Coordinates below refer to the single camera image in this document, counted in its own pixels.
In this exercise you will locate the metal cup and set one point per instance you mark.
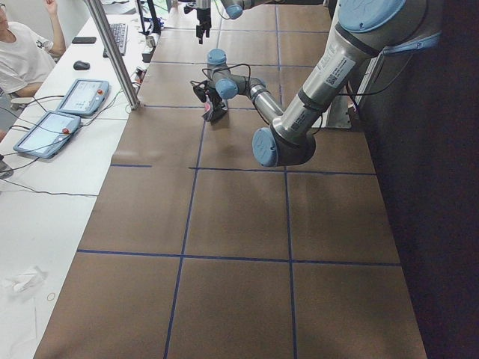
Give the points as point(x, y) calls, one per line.
point(151, 40)

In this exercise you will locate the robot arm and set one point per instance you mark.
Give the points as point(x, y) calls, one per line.
point(234, 9)
point(362, 30)

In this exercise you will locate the pink towel grey hem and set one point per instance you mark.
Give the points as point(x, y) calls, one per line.
point(214, 113)

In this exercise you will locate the upper teach pendant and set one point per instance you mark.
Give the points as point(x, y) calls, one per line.
point(84, 97)

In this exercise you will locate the aluminium frame post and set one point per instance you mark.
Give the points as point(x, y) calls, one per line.
point(101, 22)

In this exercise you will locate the teach pendant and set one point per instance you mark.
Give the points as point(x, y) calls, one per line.
point(84, 97)
point(48, 135)

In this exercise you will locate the black keyboard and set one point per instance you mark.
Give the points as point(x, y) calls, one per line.
point(120, 35)

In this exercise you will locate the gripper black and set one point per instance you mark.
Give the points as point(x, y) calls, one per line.
point(218, 105)
point(203, 16)

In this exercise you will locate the black computer mouse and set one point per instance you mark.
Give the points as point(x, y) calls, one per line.
point(81, 66)

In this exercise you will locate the lower teach pendant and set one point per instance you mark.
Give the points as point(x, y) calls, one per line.
point(48, 135)

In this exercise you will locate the crumpled white tissue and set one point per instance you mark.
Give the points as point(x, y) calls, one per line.
point(20, 283)

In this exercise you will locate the black smartphone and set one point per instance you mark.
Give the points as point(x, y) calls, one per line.
point(84, 40)

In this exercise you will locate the person in white shirt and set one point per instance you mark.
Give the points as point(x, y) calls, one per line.
point(27, 58)

